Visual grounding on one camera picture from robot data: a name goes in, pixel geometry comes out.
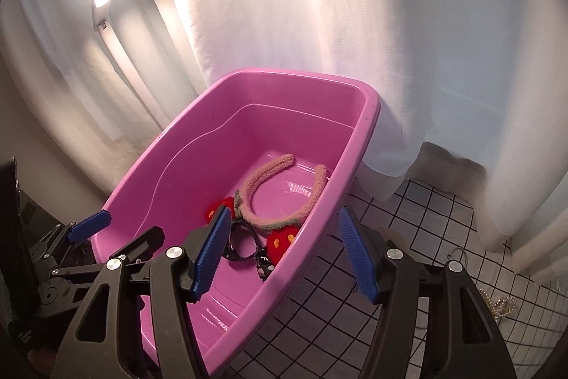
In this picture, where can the white sheer curtain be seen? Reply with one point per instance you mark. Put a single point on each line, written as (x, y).
(474, 92)

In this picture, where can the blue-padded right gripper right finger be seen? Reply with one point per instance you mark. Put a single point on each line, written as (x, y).
(462, 338)

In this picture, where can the small silver hoop rings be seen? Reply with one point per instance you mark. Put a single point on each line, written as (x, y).
(457, 256)

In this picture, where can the white black grid bedsheet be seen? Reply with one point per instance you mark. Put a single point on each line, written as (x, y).
(324, 327)

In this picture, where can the pearl hair claw clip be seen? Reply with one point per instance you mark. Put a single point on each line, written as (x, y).
(501, 307)

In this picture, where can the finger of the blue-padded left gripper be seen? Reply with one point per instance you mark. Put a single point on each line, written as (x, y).
(62, 237)
(74, 282)

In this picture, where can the pink fluffy headband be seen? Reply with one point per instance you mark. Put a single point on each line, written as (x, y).
(281, 191)

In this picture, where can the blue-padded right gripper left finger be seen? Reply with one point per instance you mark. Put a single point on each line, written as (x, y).
(104, 339)

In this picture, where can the black wrist watch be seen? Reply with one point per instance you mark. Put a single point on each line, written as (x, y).
(245, 245)

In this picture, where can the pink plastic tub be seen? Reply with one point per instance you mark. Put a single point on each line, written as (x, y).
(284, 145)

